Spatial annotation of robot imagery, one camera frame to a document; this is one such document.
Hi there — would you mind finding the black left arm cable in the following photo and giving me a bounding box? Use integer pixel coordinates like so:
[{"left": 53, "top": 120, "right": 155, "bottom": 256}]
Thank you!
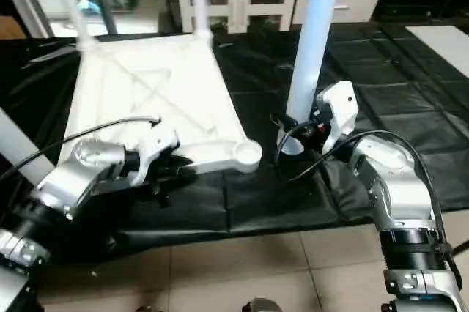
[{"left": 0, "top": 116, "right": 162, "bottom": 185}]

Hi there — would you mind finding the white drawer unit with handle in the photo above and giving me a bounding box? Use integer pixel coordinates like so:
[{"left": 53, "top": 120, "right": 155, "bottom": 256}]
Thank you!
[{"left": 293, "top": 0, "right": 382, "bottom": 26}]

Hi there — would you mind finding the white flat board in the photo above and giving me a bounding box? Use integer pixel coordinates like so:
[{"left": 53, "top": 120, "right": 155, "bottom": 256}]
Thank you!
[{"left": 405, "top": 25, "right": 469, "bottom": 82}]

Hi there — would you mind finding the black right robot foot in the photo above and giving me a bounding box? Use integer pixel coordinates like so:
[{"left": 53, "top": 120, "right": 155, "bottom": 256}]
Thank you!
[{"left": 242, "top": 297, "right": 285, "bottom": 312}]

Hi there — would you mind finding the black work mat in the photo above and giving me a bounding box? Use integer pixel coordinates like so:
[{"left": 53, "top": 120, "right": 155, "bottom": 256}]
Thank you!
[{"left": 0, "top": 23, "right": 469, "bottom": 258}]

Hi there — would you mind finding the white plastic table top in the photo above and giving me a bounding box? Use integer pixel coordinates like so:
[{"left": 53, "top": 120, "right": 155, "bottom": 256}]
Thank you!
[{"left": 62, "top": 30, "right": 263, "bottom": 188}]

